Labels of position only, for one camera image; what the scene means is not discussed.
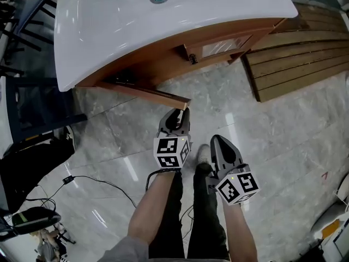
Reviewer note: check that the black rounded device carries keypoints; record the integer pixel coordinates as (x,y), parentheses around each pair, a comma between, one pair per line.
(35,219)

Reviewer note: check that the person's dark trousers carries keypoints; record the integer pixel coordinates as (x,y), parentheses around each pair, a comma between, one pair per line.
(201,222)

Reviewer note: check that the person's white shoe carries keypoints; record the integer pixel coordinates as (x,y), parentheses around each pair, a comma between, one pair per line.
(203,154)

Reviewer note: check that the wooden sink cabinet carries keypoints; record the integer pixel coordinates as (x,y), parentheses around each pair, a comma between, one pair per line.
(174,53)

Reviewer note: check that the person's left forearm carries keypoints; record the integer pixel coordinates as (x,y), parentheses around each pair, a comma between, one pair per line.
(152,203)

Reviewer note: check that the person's grey sleeve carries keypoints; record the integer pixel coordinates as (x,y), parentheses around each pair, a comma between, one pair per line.
(125,250)

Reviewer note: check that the wooden cabinet door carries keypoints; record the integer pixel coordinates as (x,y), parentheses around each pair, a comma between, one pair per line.
(218,48)
(152,94)

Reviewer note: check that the person's right forearm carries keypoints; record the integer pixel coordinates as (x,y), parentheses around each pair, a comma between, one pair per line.
(240,228)

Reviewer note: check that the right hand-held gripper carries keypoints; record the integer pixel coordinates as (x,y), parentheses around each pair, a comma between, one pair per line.
(236,185)

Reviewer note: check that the black power adapter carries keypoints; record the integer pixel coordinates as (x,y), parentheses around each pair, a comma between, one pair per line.
(68,179)

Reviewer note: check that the white appliance with orange label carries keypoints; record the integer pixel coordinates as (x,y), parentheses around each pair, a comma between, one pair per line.
(331,225)

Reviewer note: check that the white ceramic sink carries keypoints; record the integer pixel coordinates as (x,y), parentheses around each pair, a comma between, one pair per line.
(136,29)

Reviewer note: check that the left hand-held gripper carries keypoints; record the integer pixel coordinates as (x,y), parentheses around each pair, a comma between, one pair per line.
(171,152)

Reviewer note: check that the black metal frame table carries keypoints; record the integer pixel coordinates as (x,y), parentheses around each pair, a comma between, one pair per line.
(32,64)

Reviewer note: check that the wooden slatted platform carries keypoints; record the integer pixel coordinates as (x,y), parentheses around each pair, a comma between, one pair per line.
(300,59)

